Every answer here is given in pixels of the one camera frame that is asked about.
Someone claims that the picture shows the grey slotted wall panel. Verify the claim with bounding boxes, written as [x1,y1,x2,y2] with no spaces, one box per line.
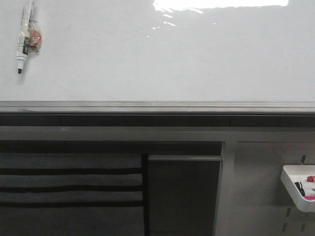
[228,143,315,236]

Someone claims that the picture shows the red capped marker in tray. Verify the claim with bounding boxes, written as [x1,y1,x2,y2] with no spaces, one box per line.
[307,176,315,182]

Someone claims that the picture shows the grey drawer cabinet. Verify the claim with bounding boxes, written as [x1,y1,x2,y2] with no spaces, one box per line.
[0,153,147,236]

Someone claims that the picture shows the pink item in tray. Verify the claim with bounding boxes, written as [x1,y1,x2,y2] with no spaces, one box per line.
[305,196,315,201]

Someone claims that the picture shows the dark grey cabinet door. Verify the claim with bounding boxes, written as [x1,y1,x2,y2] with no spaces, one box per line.
[148,155,221,236]

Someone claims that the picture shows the black capped marker in tray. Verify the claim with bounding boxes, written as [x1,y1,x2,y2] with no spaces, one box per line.
[294,182,315,197]

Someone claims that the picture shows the white plastic wall tray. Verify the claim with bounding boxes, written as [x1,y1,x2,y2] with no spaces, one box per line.
[281,165,315,212]

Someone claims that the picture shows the white black-tipped whiteboard marker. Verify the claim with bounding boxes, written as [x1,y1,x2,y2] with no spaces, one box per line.
[16,0,42,74]

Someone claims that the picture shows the large white whiteboard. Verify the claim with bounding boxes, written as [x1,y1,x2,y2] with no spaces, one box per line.
[0,0,315,114]

